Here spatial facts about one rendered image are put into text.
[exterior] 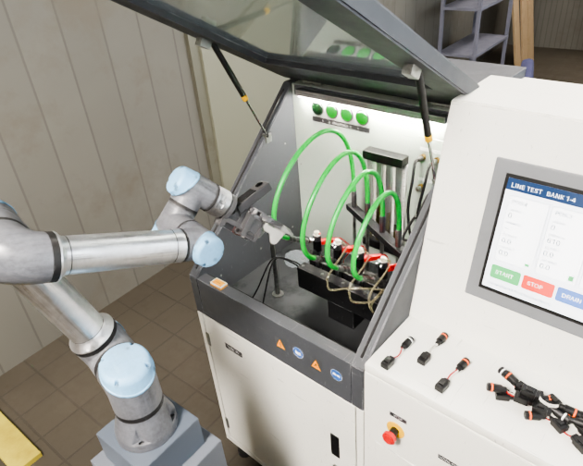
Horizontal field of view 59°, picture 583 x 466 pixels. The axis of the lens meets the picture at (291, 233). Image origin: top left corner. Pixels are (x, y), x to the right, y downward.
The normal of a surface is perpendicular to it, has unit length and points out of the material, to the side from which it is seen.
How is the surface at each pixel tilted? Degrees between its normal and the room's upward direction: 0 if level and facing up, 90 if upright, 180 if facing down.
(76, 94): 90
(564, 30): 90
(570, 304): 76
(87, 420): 0
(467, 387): 0
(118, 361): 7
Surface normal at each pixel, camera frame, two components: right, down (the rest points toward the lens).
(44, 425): -0.07, -0.84
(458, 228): -0.65, 0.24
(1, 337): 0.78, 0.28
